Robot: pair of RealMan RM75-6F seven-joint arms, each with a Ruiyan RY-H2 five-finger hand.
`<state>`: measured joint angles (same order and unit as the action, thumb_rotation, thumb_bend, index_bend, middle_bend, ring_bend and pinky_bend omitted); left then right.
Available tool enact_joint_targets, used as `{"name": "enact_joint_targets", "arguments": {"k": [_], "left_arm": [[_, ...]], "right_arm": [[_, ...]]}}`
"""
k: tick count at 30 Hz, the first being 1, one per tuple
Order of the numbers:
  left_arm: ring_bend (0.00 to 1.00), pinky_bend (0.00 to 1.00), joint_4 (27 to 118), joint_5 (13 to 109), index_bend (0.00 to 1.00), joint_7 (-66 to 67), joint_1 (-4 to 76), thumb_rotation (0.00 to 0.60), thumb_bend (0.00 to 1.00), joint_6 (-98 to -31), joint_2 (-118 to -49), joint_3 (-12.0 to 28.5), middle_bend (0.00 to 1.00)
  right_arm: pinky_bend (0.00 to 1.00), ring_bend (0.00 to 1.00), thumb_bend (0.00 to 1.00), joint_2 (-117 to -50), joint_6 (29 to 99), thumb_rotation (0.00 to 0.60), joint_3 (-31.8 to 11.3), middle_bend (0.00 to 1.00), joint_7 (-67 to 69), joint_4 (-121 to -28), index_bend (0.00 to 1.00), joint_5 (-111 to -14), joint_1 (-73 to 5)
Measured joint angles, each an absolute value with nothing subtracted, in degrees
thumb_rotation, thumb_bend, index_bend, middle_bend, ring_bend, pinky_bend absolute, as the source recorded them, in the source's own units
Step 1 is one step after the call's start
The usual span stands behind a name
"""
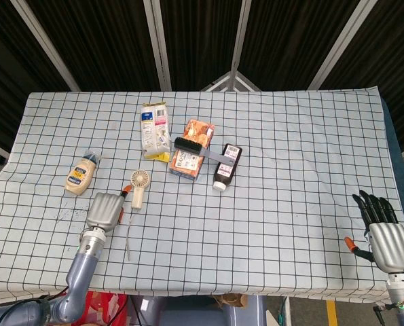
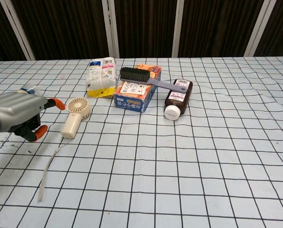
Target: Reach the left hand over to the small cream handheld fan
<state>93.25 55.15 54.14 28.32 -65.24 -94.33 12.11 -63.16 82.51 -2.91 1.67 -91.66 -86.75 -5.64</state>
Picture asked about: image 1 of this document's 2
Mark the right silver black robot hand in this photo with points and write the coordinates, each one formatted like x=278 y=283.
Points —
x=385 y=234

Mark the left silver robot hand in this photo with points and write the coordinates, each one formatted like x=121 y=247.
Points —
x=104 y=210

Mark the cream handheld fan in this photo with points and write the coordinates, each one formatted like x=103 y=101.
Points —
x=138 y=186

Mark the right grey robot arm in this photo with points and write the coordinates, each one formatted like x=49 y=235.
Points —
x=403 y=299

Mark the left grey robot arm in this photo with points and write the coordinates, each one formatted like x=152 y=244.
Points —
x=66 y=288

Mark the white grid tablecloth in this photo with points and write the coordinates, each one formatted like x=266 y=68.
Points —
x=222 y=203

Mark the mayonnaise squeeze bottle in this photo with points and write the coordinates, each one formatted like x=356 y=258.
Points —
x=81 y=176

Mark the white yellow snack bag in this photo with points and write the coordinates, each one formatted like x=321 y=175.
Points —
x=155 y=130

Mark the red plastic bag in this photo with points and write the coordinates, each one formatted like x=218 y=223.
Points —
x=103 y=309

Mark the orange white carton box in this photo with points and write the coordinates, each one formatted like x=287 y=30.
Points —
x=192 y=151

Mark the dark brown bottle white cap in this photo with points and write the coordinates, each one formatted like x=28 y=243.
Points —
x=226 y=166

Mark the brown paper bag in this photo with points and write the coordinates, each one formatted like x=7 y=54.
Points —
x=229 y=299

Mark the white metal frame stand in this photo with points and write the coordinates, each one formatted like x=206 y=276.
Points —
x=229 y=83

